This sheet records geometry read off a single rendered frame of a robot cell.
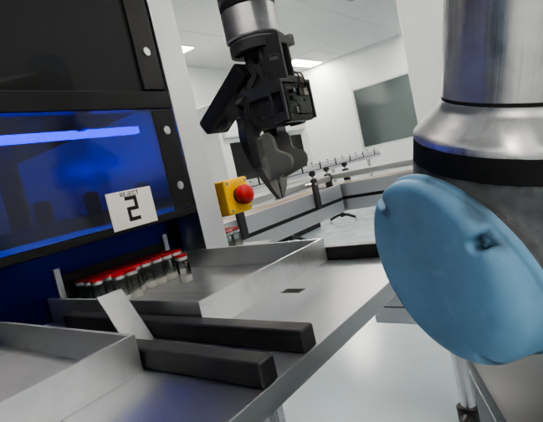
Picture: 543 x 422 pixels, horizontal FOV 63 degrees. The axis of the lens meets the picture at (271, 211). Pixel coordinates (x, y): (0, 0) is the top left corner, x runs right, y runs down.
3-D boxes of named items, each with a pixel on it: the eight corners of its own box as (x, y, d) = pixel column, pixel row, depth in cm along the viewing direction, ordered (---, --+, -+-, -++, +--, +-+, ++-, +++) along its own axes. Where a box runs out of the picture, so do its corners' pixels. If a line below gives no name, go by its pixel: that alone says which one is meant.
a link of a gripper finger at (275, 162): (295, 198, 57) (280, 127, 56) (260, 203, 61) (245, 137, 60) (308, 193, 60) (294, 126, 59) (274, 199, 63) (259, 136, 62)
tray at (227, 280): (53, 321, 67) (47, 299, 67) (181, 268, 87) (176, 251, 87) (206, 333, 46) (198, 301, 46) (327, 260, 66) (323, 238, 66)
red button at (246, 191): (232, 207, 90) (227, 187, 89) (244, 203, 93) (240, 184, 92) (245, 204, 87) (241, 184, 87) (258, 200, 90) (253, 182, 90)
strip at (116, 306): (110, 349, 48) (95, 297, 47) (133, 337, 50) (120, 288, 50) (195, 362, 39) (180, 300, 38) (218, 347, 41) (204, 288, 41)
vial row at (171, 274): (93, 310, 67) (85, 281, 67) (181, 273, 81) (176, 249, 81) (101, 311, 66) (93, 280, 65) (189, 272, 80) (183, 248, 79)
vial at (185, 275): (177, 284, 73) (171, 259, 72) (187, 280, 74) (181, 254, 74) (186, 284, 71) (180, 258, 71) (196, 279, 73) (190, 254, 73)
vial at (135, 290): (126, 300, 69) (120, 271, 69) (138, 295, 71) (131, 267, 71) (135, 300, 68) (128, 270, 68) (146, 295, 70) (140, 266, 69)
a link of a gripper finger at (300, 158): (308, 193, 60) (294, 126, 59) (274, 199, 63) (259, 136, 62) (320, 189, 62) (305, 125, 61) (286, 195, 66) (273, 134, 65)
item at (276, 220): (203, 276, 94) (186, 204, 92) (158, 278, 103) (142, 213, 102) (349, 210, 147) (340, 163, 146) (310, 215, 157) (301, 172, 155)
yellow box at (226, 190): (206, 219, 92) (198, 186, 92) (229, 212, 98) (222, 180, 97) (233, 215, 88) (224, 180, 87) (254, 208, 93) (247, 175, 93)
